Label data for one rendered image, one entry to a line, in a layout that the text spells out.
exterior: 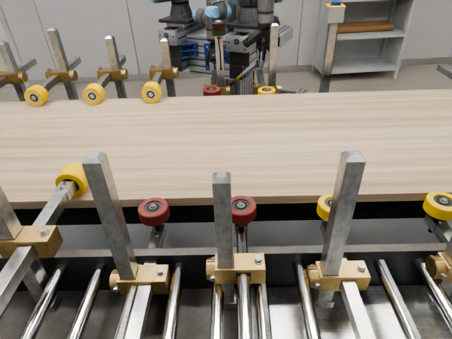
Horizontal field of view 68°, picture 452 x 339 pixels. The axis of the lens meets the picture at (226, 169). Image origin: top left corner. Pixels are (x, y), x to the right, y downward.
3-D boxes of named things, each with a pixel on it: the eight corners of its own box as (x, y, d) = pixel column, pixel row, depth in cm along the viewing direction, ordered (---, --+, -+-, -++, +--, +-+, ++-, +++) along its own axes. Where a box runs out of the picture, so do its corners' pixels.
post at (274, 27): (266, 119, 179) (270, 22, 151) (272, 118, 179) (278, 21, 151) (266, 122, 176) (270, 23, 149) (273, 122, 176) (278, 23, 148)
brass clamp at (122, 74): (102, 77, 168) (99, 67, 165) (129, 77, 167) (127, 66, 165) (98, 82, 163) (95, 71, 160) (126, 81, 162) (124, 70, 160)
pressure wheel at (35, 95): (31, 81, 145) (50, 89, 147) (28, 96, 149) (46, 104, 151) (25, 86, 140) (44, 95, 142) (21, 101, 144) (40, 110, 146)
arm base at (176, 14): (177, 14, 235) (176, -2, 230) (196, 15, 230) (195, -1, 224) (165, 18, 224) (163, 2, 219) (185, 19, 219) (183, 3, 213)
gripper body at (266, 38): (277, 49, 163) (278, 23, 156) (261, 52, 161) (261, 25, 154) (270, 46, 169) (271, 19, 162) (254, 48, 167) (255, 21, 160)
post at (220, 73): (218, 117, 178) (214, 19, 151) (225, 116, 178) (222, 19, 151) (218, 120, 176) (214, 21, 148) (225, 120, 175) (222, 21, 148)
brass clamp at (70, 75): (52, 79, 168) (49, 68, 165) (79, 78, 168) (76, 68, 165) (47, 83, 163) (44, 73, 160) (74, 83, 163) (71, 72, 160)
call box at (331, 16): (323, 22, 153) (325, 3, 148) (338, 21, 153) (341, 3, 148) (327, 25, 147) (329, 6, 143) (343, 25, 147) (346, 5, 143)
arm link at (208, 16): (212, 5, 180) (222, 7, 174) (214, 26, 186) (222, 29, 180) (200, 7, 176) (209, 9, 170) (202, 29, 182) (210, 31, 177)
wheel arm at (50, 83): (75, 62, 187) (73, 56, 185) (82, 62, 187) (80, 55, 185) (33, 98, 146) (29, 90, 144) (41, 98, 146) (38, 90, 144)
